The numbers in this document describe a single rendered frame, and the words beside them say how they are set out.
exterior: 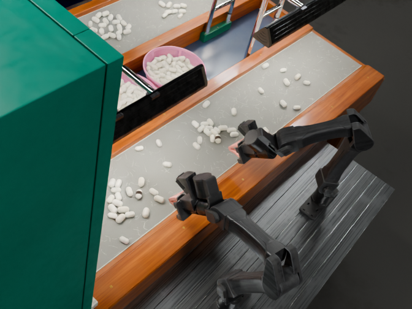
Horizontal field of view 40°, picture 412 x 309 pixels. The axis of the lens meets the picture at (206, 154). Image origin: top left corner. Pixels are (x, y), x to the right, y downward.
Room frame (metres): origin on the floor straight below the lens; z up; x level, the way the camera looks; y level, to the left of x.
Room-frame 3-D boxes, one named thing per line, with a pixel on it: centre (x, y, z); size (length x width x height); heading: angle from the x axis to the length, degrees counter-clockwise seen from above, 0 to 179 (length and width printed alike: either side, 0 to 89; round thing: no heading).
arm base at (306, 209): (1.41, -0.47, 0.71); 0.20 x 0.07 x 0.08; 155
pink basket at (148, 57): (1.78, 0.23, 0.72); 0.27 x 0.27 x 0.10
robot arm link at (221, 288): (0.87, -0.20, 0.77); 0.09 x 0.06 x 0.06; 140
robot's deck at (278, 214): (1.25, -0.11, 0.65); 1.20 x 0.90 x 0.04; 155
